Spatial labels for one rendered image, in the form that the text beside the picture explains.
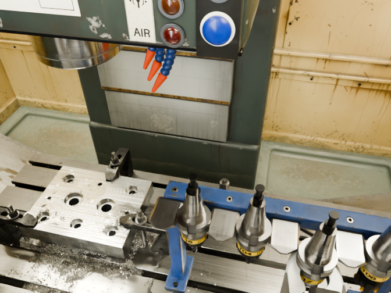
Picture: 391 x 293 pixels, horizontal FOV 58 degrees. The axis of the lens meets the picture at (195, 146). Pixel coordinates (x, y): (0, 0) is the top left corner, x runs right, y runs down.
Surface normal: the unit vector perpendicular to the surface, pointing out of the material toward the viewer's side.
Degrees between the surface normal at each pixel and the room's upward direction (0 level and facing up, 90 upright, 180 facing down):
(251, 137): 90
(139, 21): 90
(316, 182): 0
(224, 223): 0
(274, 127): 90
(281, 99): 90
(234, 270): 0
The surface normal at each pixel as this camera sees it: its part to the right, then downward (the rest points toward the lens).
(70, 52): 0.13, 0.65
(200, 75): -0.22, 0.64
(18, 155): 0.39, -0.62
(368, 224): -0.01, -0.75
